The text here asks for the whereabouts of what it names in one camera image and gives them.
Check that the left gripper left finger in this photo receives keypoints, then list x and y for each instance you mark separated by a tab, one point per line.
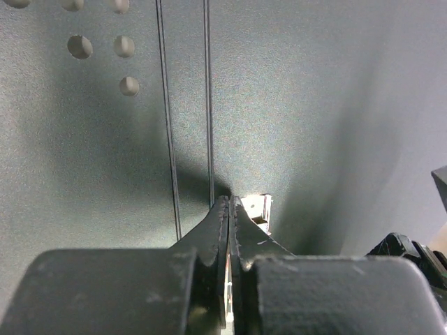
210	236

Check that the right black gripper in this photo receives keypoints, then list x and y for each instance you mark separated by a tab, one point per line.
431	263

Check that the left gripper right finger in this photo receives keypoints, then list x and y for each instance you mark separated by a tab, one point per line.
250	248

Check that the white folder black inside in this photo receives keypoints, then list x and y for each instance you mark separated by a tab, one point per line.
119	118

